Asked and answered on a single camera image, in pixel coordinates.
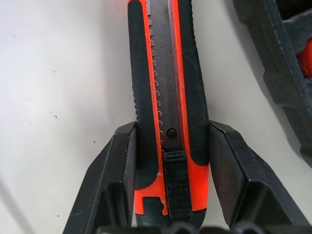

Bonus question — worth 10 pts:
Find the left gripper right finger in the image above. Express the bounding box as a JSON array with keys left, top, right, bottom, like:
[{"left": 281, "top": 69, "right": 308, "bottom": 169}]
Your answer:
[{"left": 208, "top": 120, "right": 312, "bottom": 234}]

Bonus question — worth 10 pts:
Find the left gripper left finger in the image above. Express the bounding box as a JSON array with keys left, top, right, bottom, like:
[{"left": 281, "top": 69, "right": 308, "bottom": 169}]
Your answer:
[{"left": 60, "top": 121, "right": 137, "bottom": 234}]

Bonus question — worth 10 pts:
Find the orange black utility knife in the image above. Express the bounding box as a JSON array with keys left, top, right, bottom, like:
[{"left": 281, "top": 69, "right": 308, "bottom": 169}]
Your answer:
[{"left": 126, "top": 0, "right": 211, "bottom": 231}]

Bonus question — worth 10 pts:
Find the screwdriver black orange handle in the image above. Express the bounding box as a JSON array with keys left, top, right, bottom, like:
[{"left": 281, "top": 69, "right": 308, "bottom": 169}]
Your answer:
[{"left": 296, "top": 39, "right": 312, "bottom": 80}]

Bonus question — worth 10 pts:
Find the black tool case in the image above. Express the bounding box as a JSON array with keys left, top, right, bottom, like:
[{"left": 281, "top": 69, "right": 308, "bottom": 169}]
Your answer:
[{"left": 233, "top": 0, "right": 312, "bottom": 169}]

